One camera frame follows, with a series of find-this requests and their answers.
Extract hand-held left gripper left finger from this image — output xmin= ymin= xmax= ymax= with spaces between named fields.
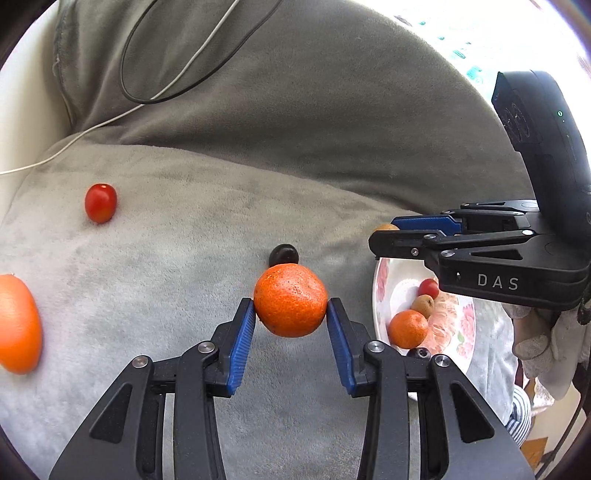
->
xmin=48 ymin=298 xmax=257 ymax=480

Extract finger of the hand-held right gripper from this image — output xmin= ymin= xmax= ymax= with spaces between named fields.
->
xmin=368 ymin=227 xmax=539 ymax=273
xmin=392 ymin=199 xmax=543 ymax=237

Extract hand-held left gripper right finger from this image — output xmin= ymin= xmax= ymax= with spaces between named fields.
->
xmin=327 ymin=298 xmax=536 ymax=480

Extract floral white plate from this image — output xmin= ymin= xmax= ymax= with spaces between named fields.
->
xmin=371 ymin=256 xmax=478 ymax=376

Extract orange tangerine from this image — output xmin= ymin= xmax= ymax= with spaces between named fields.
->
xmin=253 ymin=263 xmax=329 ymax=338
xmin=388 ymin=309 xmax=430 ymax=350
xmin=0 ymin=274 xmax=43 ymax=375

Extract person's right hand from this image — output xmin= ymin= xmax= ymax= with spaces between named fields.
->
xmin=510 ymin=300 xmax=591 ymax=400

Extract light grey blanket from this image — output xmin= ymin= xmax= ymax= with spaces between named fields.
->
xmin=0 ymin=140 xmax=523 ymax=480

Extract person's striped trousers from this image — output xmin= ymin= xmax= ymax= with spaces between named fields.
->
xmin=505 ymin=385 xmax=533 ymax=448

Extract dark grey blanket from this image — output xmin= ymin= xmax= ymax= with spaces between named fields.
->
xmin=52 ymin=0 xmax=537 ymax=215

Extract white cable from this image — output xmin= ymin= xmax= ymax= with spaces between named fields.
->
xmin=0 ymin=0 xmax=242 ymax=175

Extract black cable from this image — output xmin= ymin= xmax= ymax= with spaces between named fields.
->
xmin=119 ymin=0 xmax=285 ymax=103

